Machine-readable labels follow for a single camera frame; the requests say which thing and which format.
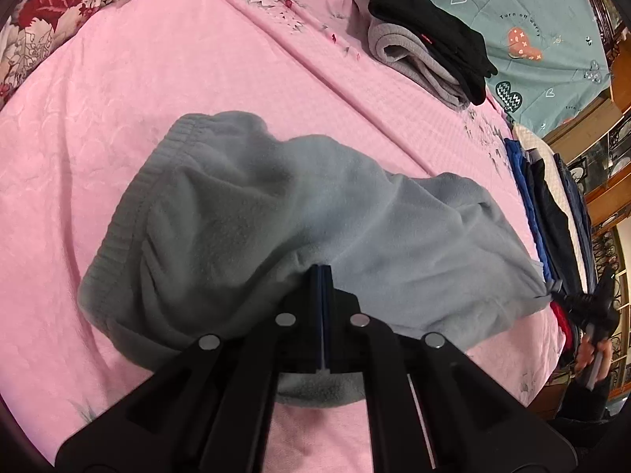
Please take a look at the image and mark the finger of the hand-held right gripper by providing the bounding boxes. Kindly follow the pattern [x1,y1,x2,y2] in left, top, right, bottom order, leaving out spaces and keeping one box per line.
[551,290,598,317]

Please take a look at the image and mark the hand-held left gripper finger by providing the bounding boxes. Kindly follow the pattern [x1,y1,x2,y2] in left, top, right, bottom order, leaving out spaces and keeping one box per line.
[321,266,579,473]
[54,264,322,473]

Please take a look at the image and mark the grey-blue fleece pants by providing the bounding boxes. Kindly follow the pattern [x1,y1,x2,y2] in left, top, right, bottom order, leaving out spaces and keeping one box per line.
[79,112,552,408]

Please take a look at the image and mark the person's right forearm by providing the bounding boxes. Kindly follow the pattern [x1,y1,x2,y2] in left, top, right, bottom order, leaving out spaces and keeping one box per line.
[554,377,614,427]

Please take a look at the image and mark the folded grey fleece pants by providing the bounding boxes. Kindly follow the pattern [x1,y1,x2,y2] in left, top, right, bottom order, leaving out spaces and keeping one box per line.
[351,0,471,110]

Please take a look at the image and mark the folded black pants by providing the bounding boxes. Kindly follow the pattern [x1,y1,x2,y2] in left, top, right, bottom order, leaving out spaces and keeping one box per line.
[355,0,498,106]

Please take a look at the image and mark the person's right hand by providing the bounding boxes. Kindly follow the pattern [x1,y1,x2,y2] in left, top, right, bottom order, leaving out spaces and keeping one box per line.
[574,337,613,386]

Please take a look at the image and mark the red cloth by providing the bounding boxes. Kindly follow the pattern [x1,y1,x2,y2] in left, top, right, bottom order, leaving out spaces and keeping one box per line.
[549,300,577,356]

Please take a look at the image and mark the folded black cloth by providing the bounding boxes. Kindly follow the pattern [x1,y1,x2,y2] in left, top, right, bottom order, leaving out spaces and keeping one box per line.
[523,156,587,301]

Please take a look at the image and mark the folded dark blue jeans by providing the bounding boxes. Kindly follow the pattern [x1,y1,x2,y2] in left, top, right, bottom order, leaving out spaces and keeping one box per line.
[553,153,598,287]

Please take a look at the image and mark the folded blue cloth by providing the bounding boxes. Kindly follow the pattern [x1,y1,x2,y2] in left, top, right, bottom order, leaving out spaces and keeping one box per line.
[504,137,560,284]

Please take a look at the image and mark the wooden glass-door cabinet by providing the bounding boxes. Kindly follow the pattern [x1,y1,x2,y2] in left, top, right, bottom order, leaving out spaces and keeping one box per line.
[542,0,631,405]

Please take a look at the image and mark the row of folded dark clothes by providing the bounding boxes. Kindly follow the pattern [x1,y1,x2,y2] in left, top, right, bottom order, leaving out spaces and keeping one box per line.
[512,122,595,281]

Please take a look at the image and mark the pink bed sheet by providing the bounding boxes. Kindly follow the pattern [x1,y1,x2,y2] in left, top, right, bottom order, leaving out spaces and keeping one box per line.
[0,0,568,473]

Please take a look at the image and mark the teal heart-print quilt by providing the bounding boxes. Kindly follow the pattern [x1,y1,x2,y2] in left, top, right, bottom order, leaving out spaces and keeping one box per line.
[310,0,614,131]

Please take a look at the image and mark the red floral blanket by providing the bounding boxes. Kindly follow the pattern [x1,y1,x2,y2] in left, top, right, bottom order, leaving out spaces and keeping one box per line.
[0,0,171,109]

